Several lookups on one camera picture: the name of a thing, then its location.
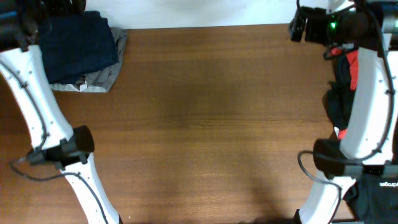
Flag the dark blue shorts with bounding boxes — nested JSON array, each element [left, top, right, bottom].
[[39, 11, 119, 84]]

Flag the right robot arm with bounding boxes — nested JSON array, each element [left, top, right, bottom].
[[289, 1, 397, 223]]

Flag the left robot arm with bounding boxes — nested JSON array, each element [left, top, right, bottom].
[[1, 1, 122, 223]]

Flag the red garment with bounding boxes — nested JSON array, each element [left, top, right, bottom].
[[326, 50, 359, 139]]

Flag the grey folded shorts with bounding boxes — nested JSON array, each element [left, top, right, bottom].
[[50, 27, 127, 93]]

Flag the black garment with logo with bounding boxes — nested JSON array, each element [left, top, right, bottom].
[[325, 49, 397, 224]]

